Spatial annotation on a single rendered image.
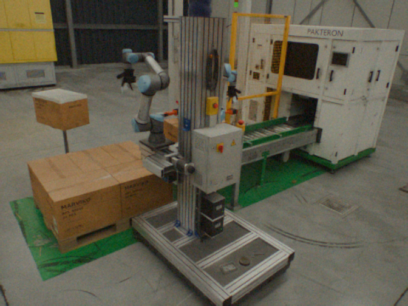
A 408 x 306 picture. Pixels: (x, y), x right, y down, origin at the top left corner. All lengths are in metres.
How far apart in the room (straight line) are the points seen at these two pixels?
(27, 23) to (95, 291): 8.36
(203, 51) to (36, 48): 8.23
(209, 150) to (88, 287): 1.47
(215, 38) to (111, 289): 2.10
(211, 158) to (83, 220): 1.41
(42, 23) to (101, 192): 7.72
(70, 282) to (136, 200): 0.94
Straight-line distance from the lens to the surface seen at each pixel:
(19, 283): 3.17
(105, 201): 3.22
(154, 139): 2.73
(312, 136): 4.95
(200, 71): 2.42
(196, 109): 2.49
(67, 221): 3.17
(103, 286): 2.94
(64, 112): 4.48
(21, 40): 10.25
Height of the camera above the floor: 2.02
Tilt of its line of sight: 22 degrees down
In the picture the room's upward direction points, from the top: 2 degrees clockwise
